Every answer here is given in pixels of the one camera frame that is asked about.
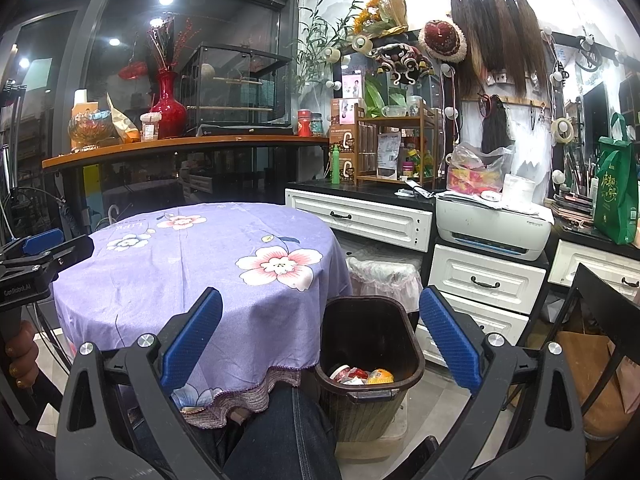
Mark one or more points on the purple floral tablecloth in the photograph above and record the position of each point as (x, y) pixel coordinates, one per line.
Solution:
(200, 260)

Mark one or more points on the green tote bag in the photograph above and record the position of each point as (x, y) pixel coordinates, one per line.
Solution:
(615, 195)

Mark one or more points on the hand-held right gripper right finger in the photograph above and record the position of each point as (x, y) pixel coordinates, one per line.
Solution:
(450, 335)

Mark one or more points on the gold glass bowl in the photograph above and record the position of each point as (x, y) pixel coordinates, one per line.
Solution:
(90, 127)

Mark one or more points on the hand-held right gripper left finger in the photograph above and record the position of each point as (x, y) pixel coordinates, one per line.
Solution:
(192, 335)

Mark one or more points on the red tin can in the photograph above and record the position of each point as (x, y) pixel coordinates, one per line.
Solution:
(305, 124)

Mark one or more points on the stool with lace cover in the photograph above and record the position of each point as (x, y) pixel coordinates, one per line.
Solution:
(385, 275)

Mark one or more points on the wooden shelf rack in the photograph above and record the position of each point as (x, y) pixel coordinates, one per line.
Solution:
(400, 120)

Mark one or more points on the white hair tool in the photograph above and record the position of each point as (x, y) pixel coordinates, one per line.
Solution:
(417, 190)

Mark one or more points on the white drawer unit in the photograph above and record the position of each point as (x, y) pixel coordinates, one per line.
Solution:
(485, 280)

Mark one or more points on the hanging brown hair wig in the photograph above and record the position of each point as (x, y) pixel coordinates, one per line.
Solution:
(500, 45)

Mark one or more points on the dark brown trash bin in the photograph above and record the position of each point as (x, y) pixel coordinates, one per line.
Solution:
(370, 410)

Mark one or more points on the kraft snack bag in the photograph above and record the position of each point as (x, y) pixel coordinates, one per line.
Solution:
(122, 125)

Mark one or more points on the red ceramic vase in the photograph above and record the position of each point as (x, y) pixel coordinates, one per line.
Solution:
(167, 110)

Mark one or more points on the red dried branches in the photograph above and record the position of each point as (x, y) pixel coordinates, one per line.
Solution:
(170, 45)

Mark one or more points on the green leafy branch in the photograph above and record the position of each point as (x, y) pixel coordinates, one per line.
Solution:
(320, 45)

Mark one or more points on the red knitted hat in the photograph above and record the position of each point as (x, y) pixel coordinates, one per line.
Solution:
(442, 40)

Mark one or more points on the pink box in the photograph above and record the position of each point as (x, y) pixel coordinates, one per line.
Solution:
(352, 87)

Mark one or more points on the wooden counter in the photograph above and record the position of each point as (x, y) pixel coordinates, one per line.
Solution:
(200, 142)

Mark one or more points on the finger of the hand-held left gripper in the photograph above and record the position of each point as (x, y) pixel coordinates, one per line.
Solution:
(42, 242)
(75, 252)

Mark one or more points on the black chair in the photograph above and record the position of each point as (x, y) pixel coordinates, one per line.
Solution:
(595, 285)

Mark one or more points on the teal jar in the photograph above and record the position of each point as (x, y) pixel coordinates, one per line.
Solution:
(317, 125)

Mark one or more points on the sunflower bouquet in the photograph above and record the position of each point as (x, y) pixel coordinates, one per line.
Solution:
(380, 15)

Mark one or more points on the lion head ornament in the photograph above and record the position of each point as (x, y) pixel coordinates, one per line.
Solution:
(400, 60)

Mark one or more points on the glass cage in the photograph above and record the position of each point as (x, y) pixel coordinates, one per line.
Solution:
(235, 90)

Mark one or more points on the white printer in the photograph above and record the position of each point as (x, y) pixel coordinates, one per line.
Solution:
(490, 230)

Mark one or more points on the plastic bag of red packets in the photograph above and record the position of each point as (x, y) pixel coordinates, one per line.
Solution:
(475, 175)

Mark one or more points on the long white drawer cabinet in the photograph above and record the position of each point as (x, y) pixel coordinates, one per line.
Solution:
(360, 220)

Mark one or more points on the person's left hand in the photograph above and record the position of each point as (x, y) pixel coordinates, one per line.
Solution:
(22, 355)

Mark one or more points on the green plastic bottle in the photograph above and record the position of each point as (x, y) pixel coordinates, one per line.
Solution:
(336, 167)

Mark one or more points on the brown printed box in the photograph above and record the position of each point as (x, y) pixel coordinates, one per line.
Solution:
(349, 170)
(345, 141)

